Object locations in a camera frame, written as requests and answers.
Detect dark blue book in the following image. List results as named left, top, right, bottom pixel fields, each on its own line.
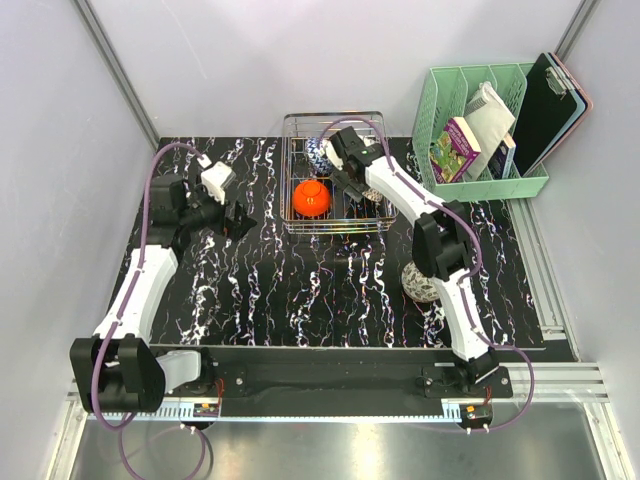
left=488, top=133, right=516, bottom=179

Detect chrome wire dish rack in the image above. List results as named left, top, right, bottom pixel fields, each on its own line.
left=280, top=112, right=397, bottom=235

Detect pink blue clipboards stack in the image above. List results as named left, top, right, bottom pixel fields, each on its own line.
left=540, top=52, right=593, bottom=160

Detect black marble pattern mat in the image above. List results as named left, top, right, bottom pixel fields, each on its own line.
left=151, top=137, right=544, bottom=349

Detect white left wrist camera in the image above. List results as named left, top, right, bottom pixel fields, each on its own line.
left=200, top=162, right=236, bottom=204

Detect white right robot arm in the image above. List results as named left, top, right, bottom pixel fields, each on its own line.
left=327, top=126, right=499, bottom=397

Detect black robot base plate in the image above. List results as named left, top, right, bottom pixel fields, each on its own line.
left=169, top=346, right=513, bottom=421

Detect grey leaf patterned bowl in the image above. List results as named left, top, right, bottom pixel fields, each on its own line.
left=401, top=261, right=439, bottom=303

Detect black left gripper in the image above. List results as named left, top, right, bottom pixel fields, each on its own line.
left=179, top=173, right=256, bottom=242

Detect orange glossy bowl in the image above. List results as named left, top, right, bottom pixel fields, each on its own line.
left=292, top=180, right=331, bottom=217

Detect black clipboard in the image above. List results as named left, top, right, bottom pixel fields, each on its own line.
left=513, top=52, right=575, bottom=177

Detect white padded envelope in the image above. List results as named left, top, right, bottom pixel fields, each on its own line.
left=464, top=81, right=516, bottom=181

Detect green plastic file organizer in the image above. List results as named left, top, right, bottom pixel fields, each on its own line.
left=412, top=62, right=549, bottom=202

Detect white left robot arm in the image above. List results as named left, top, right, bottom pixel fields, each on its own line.
left=70, top=162, right=256, bottom=414

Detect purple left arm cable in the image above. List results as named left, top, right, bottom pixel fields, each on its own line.
left=89, top=142, right=216, bottom=479

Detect purple green book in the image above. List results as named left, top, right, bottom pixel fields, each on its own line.
left=429, top=116, right=481, bottom=184

